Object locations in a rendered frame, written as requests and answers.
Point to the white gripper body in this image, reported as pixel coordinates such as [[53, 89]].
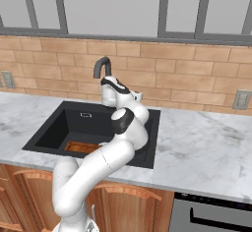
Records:
[[138, 96]]

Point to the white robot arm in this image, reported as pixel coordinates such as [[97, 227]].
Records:
[[98, 167]]

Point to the dark grey sink faucet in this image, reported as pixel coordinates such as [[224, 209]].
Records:
[[98, 66]]

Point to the brown wooden cutting board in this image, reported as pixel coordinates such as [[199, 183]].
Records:
[[80, 147]]

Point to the black sink basin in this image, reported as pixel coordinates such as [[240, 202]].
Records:
[[55, 134]]

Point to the grey framed window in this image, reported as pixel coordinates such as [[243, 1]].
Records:
[[114, 6]]

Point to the wooden cupboard door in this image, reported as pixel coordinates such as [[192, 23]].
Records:
[[36, 200], [131, 209], [4, 203]]

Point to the grey dishwasher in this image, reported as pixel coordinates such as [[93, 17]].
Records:
[[216, 214]]

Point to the grey wall outlet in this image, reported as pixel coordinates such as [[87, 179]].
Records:
[[8, 79], [242, 99]]

